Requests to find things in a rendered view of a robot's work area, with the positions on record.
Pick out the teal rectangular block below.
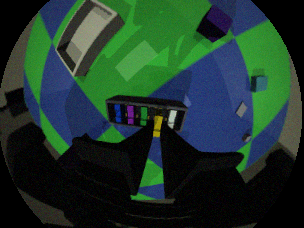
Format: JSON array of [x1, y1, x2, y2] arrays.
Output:
[[251, 75, 268, 93]]

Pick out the yellow fuse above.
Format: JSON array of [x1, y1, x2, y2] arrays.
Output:
[[153, 109, 163, 137]]

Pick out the green fuse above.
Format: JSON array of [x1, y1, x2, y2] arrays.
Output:
[[141, 106, 149, 126]]

